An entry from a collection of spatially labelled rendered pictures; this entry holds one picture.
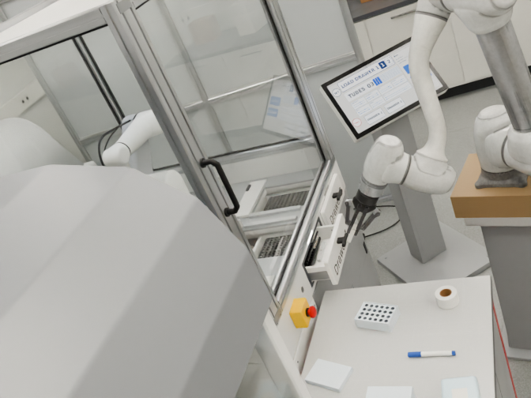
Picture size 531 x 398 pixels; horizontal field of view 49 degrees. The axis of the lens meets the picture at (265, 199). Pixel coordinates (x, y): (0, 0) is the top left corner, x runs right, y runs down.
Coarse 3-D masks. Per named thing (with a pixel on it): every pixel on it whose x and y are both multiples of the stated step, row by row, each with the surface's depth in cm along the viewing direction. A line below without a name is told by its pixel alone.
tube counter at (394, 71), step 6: (396, 66) 275; (384, 72) 274; (390, 72) 274; (396, 72) 274; (378, 78) 273; (384, 78) 273; (390, 78) 273; (366, 84) 272; (372, 84) 272; (378, 84) 272
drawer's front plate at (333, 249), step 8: (336, 224) 220; (344, 224) 225; (336, 232) 215; (344, 232) 223; (336, 240) 214; (328, 248) 209; (336, 248) 212; (344, 248) 220; (328, 256) 205; (336, 256) 211; (344, 256) 219; (328, 264) 203; (328, 272) 205; (336, 272) 208; (336, 280) 207
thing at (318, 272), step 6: (318, 228) 229; (324, 228) 228; (330, 228) 227; (318, 234) 230; (324, 234) 229; (330, 234) 229; (324, 240) 230; (318, 246) 228; (318, 252) 225; (324, 252) 224; (324, 258) 221; (318, 264) 219; (312, 270) 209; (318, 270) 208; (324, 270) 208; (312, 276) 211; (318, 276) 210; (324, 276) 209
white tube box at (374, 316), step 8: (368, 304) 197; (376, 304) 195; (384, 304) 194; (360, 312) 195; (368, 312) 194; (376, 312) 192; (384, 312) 192; (392, 312) 190; (360, 320) 192; (368, 320) 191; (376, 320) 191; (384, 320) 188; (392, 320) 188; (368, 328) 192; (376, 328) 190; (384, 328) 188; (392, 328) 188
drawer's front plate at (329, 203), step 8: (336, 176) 251; (336, 184) 249; (328, 192) 242; (336, 192) 247; (344, 192) 257; (328, 200) 237; (336, 200) 246; (328, 208) 235; (328, 216) 234; (336, 216) 242; (328, 224) 233
